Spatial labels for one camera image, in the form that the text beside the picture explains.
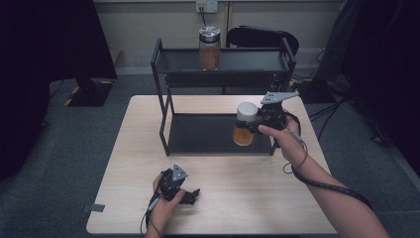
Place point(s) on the black metal shelf rack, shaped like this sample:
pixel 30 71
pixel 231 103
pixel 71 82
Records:
pixel 204 134

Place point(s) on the black stand base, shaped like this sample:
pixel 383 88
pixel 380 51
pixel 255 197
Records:
pixel 315 91
pixel 90 94

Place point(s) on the dark curtain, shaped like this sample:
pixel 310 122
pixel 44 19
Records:
pixel 49 39
pixel 389 66

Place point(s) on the grey tape piece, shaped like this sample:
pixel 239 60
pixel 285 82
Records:
pixel 95 208

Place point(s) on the person's right hand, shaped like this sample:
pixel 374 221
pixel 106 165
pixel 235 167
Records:
pixel 289 142

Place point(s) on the black chair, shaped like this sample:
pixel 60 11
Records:
pixel 257 36

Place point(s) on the silver lid glass jar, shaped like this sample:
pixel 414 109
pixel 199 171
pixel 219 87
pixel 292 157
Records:
pixel 209 53

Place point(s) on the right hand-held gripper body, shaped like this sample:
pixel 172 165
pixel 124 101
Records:
pixel 272 117

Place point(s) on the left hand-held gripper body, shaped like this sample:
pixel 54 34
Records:
pixel 171 185

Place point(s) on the white wall outlet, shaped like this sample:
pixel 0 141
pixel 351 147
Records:
pixel 207 5

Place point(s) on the person's left hand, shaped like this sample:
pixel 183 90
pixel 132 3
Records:
pixel 163 211

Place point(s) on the white lid glass jar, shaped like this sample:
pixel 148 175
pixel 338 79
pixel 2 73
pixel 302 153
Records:
pixel 245 137

